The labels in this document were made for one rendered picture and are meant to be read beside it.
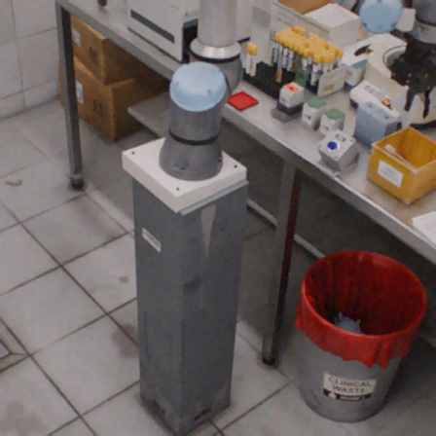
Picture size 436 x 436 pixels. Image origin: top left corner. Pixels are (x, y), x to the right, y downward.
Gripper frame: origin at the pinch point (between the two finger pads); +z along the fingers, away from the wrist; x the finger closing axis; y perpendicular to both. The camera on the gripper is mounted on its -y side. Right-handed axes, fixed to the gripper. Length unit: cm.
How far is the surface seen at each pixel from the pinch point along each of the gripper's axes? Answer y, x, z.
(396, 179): -2.5, 6.6, 12.4
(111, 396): 47, 57, 105
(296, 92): 36.0, 2.3, 10.1
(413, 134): 4.2, -6.1, 8.7
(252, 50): 56, 0, 7
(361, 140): 16.8, -3.2, 16.4
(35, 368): 71, 71, 105
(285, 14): 65, -20, 6
